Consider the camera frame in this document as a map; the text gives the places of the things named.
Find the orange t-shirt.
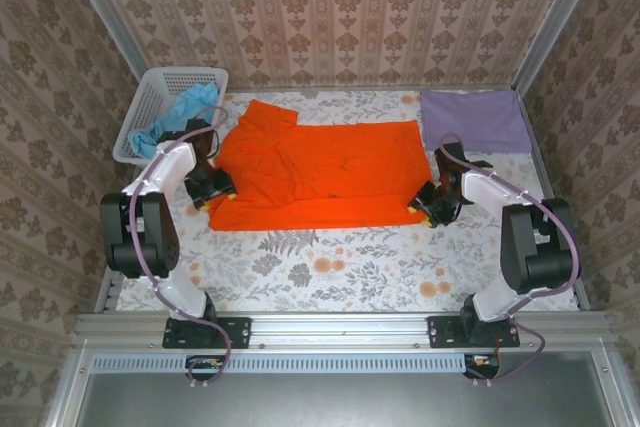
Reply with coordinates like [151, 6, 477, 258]
[206, 99, 435, 233]

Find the light blue t-shirt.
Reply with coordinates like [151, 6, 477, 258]
[128, 81, 222, 159]

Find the floral tablecloth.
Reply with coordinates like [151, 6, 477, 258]
[115, 89, 581, 313]

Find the purple folded t-shirt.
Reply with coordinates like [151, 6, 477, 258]
[419, 89, 534, 155]

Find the white plastic laundry basket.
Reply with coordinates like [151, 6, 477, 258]
[112, 66, 230, 173]

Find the black connector box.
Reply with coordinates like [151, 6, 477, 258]
[463, 351, 501, 381]
[184, 354, 226, 382]

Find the grey steel panel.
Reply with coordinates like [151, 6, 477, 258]
[44, 350, 640, 427]

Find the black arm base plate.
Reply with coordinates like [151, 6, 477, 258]
[162, 315, 252, 350]
[427, 315, 521, 350]

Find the aluminium table edge rail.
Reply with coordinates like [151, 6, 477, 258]
[227, 82, 519, 95]

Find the aluminium mounting rail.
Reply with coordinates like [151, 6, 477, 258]
[74, 310, 617, 354]

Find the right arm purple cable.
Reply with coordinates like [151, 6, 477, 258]
[433, 132, 584, 383]

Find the white slotted cable duct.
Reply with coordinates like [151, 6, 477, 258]
[92, 352, 501, 375]

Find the aluminium frame post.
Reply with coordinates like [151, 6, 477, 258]
[512, 0, 609, 95]
[58, 0, 151, 79]

